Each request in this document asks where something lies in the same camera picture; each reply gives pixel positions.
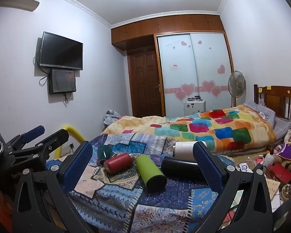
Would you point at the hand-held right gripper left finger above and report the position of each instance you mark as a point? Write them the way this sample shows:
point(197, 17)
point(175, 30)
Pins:
point(75, 168)

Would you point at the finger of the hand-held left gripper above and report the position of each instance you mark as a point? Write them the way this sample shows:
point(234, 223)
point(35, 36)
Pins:
point(54, 138)
point(34, 132)

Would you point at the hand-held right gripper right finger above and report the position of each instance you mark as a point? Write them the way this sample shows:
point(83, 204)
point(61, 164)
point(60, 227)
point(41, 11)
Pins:
point(208, 168)

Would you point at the black cup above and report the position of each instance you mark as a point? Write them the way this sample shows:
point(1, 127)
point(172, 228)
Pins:
point(180, 168)

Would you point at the white cup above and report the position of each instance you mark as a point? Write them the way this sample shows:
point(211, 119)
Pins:
point(184, 149)

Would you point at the dark green cup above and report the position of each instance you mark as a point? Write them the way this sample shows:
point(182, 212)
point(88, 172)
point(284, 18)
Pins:
point(103, 153)

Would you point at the red cup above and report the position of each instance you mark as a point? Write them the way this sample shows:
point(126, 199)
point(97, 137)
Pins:
point(118, 163)

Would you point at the lime green cup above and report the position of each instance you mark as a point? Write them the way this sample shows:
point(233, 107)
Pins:
point(151, 173)

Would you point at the yellow foam tube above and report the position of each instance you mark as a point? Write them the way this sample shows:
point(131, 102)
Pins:
point(74, 131)

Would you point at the orange cloth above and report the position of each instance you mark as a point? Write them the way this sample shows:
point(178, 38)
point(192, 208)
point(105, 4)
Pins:
point(0, 206)

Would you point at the white device with blue light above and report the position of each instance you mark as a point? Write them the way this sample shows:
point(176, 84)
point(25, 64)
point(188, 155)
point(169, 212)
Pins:
point(243, 168)

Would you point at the colourful patchwork blanket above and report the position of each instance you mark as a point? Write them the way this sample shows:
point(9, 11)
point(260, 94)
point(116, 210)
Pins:
point(208, 128)

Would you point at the blue patterned patchwork cloth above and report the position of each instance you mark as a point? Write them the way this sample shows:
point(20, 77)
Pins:
point(160, 206)

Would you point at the white bottle with black cap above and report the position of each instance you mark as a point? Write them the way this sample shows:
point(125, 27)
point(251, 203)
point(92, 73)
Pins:
point(270, 159)

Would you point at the small white cabinet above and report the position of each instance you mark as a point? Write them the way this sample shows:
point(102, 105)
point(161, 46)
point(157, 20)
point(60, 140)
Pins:
point(195, 107)

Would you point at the patterned paper sheet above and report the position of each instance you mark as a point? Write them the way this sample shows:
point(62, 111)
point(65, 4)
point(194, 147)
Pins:
point(272, 189)

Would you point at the red box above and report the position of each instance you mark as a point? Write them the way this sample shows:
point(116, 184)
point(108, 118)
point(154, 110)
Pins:
point(280, 171)

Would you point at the grey printed pillow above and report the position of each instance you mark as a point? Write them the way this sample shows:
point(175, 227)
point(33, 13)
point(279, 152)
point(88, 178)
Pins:
point(263, 112)

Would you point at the purple bag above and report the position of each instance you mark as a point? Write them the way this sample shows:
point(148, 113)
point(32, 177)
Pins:
point(289, 150)

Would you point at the standing electric fan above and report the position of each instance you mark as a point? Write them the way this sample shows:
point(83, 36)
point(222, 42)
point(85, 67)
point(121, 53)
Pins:
point(236, 82)

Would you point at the wooden bed headboard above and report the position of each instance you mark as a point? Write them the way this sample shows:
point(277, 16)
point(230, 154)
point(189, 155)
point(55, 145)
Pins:
point(276, 97)

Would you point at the brown wooden door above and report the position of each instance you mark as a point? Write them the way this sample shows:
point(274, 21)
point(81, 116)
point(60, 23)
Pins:
point(145, 82)

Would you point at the wooden wardrobe with sliding doors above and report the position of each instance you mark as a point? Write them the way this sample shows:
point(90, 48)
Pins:
point(196, 60)

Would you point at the small black wall monitor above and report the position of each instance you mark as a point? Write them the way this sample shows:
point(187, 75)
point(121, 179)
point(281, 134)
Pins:
point(63, 81)

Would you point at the large black wall television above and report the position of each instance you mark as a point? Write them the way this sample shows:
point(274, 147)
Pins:
point(60, 51)

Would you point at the wall air conditioner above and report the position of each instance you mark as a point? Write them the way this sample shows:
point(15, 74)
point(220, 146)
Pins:
point(19, 3)

